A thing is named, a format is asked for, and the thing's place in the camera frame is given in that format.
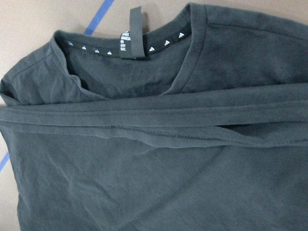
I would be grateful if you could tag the black graphic t-shirt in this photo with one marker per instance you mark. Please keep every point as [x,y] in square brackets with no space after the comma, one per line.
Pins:
[208,131]

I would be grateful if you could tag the blue tape grid lines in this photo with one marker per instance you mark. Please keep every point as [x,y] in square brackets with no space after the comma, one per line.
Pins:
[101,12]

